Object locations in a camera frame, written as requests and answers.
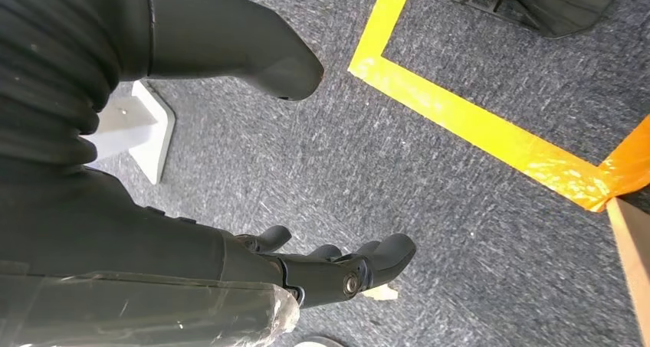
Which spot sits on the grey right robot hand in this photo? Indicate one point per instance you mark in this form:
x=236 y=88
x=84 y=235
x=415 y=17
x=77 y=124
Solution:
x=152 y=253

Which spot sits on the grey round object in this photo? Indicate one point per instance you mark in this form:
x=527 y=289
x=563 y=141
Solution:
x=320 y=342

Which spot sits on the beige paper scrap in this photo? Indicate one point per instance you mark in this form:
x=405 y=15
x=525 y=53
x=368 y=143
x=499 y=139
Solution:
x=381 y=294

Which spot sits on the yellow floor tape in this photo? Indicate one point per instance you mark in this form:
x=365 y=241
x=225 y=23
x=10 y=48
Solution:
x=457 y=116

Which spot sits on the black ribbed foot plate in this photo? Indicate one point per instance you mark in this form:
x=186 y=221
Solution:
x=558 y=4

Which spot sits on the wooden table leg panel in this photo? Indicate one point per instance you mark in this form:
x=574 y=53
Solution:
x=635 y=263

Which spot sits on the white stand base bracket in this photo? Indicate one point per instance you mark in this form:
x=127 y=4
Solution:
x=147 y=141

